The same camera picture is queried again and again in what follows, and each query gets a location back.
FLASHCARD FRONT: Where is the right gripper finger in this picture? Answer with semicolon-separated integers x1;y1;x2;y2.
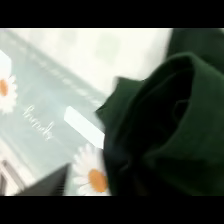
15;163;72;197

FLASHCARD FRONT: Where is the dark green garment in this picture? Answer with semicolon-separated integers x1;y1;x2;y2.
95;28;224;197

